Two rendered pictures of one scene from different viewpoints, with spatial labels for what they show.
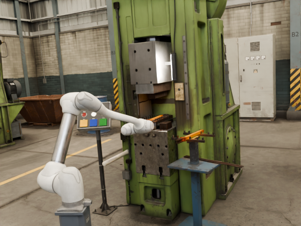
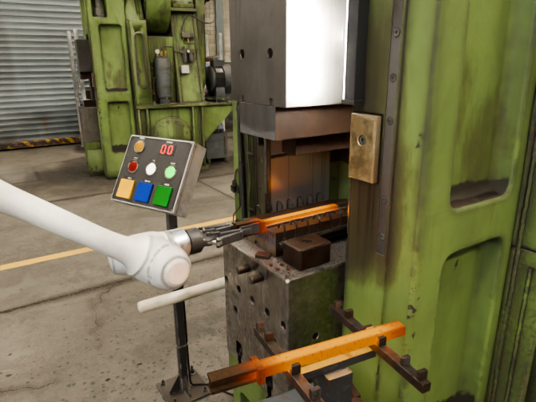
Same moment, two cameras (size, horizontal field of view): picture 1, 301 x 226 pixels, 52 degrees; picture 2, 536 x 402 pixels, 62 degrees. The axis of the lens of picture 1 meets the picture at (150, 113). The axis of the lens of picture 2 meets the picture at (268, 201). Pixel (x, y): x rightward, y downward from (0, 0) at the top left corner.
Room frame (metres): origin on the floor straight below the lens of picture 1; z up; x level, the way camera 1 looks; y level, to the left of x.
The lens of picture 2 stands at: (1.91, -0.63, 1.49)
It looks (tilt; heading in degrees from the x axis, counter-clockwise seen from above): 17 degrees down; 29
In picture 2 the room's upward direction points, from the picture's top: straight up
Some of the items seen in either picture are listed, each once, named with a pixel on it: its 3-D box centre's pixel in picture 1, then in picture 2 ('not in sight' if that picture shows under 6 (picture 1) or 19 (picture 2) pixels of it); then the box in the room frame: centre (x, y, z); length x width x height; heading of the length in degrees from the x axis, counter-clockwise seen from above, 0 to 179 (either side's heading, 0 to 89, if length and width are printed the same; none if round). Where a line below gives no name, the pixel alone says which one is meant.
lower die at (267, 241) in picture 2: (156, 121); (309, 221); (3.24, -0.06, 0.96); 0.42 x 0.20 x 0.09; 152
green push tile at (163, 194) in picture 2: (103, 122); (163, 196); (3.11, 0.48, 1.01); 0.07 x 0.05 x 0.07; 87
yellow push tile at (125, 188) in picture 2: (83, 123); (126, 188); (3.12, 0.68, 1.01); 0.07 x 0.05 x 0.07; 87
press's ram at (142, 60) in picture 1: (156, 63); (322, 32); (3.22, -0.09, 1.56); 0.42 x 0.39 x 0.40; 152
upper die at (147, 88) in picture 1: (153, 87); (312, 115); (3.24, -0.06, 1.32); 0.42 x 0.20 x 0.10; 152
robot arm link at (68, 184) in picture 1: (70, 183); not in sight; (2.08, 0.59, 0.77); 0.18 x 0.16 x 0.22; 56
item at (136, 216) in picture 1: (151, 216); not in sight; (3.02, 0.07, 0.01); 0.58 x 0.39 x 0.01; 62
